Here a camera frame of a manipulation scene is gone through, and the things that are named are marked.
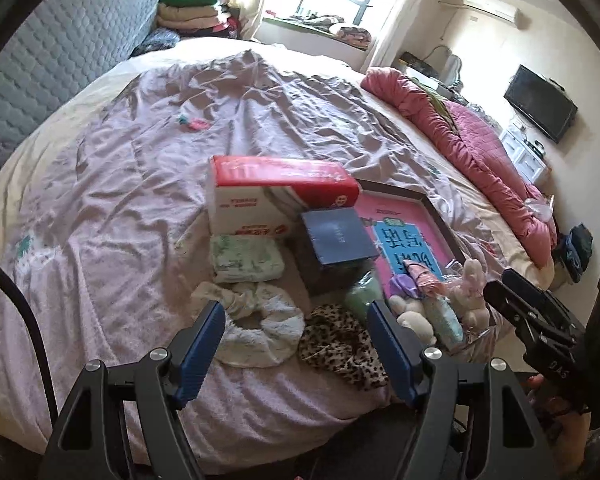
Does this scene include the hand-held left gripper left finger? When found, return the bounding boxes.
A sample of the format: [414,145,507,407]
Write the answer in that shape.
[39,299,227,480]

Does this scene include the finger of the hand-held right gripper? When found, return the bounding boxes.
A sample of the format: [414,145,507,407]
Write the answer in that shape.
[482,268,577,342]

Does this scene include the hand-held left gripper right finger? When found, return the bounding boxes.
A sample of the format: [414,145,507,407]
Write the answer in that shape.
[365,300,552,480]

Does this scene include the pink plush bunny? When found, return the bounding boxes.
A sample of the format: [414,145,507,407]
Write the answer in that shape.
[449,258,493,332]

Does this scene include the leopard print scrunchie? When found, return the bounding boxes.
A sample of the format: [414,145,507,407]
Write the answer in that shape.
[297,303,392,391]

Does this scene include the teal printed soft pack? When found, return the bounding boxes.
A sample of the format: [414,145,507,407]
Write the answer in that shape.
[422,292,469,352]

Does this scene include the white scrunchie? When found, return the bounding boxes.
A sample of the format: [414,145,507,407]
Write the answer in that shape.
[189,281,306,367]

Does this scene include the mint green soft pack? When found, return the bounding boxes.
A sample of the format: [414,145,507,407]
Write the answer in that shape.
[343,270,387,315]

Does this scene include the person's right hand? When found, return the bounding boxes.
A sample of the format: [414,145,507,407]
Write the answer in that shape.
[527,374,597,480]

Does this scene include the white plush with purple bow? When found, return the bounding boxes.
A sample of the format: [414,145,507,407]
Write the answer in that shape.
[388,275,434,344]

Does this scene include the blue clothes pile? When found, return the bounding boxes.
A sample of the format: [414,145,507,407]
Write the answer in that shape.
[554,224,594,284]

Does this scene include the green printed tissue pack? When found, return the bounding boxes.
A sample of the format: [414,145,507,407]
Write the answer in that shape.
[209,233,286,285]

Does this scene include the pink book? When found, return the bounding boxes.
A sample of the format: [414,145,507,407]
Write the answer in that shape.
[355,193,462,282]

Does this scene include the dark blue box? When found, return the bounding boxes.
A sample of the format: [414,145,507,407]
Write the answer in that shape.
[293,208,380,297]

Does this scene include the white cabinet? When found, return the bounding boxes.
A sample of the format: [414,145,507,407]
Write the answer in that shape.
[498,125,552,187]

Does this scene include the pink quilt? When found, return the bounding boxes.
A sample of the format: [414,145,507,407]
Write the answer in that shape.
[360,66,558,272]

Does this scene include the red and white box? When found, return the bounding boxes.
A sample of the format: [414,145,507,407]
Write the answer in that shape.
[207,155,364,239]

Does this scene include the black television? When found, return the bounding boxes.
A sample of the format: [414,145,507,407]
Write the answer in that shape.
[503,64,579,145]

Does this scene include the white framed mirror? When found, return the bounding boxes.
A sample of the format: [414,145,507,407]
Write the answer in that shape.
[427,44,464,89]

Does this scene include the dark desk clutter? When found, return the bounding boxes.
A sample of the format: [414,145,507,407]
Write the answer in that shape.
[397,51,462,99]

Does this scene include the white air conditioner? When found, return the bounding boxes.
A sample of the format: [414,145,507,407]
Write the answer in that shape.
[462,0,522,27]

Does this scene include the cream curtain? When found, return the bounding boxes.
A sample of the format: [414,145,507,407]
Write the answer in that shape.
[240,0,282,44]
[365,0,437,74]

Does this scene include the dark patterned cloth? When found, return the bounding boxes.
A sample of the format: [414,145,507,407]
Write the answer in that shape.
[132,27,182,58]

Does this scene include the clothes pile on windowsill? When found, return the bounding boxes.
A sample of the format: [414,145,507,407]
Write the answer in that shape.
[264,9,374,52]

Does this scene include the beige folded blanket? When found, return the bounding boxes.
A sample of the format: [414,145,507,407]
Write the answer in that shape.
[157,4,229,37]

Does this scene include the grey quilted headboard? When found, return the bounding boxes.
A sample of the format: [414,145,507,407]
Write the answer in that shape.
[0,0,164,202]

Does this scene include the green folded blanket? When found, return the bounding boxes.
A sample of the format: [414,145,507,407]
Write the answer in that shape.
[160,0,224,10]

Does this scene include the black cable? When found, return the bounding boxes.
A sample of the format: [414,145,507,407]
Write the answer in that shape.
[0,251,59,412]

